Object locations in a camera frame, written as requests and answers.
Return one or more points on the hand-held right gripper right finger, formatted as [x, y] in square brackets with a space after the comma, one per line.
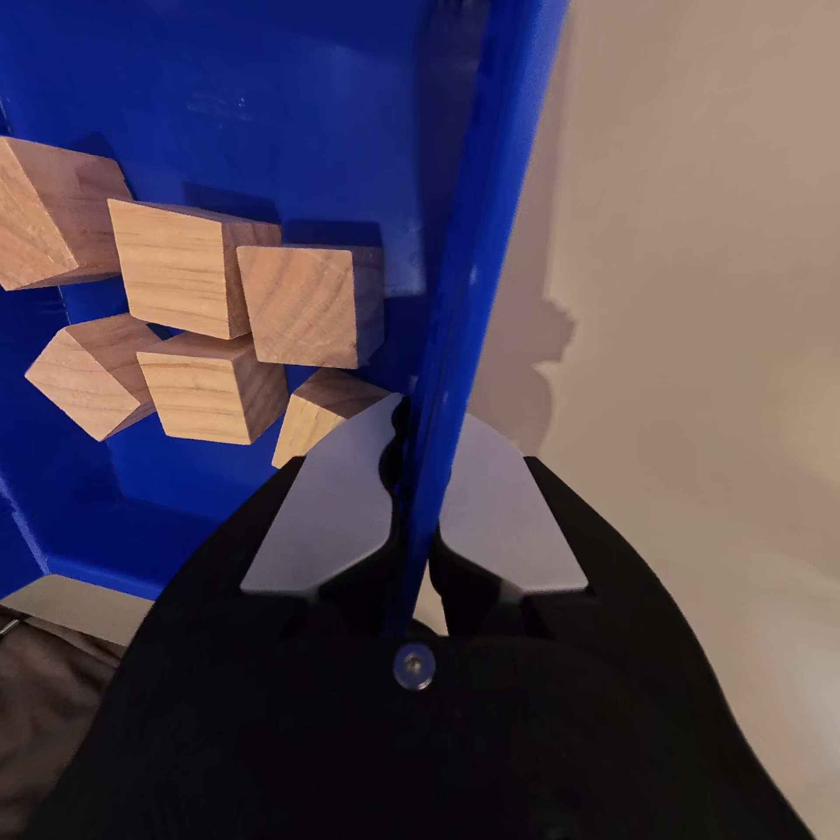
[512, 525]

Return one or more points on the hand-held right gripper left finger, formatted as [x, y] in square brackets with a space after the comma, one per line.
[328, 518]

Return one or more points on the group of wooden cubes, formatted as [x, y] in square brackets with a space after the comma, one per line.
[177, 269]

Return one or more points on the blue plastic bin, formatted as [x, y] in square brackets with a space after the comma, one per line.
[262, 98]

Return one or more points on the person's dark trousers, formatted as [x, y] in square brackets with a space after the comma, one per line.
[46, 689]

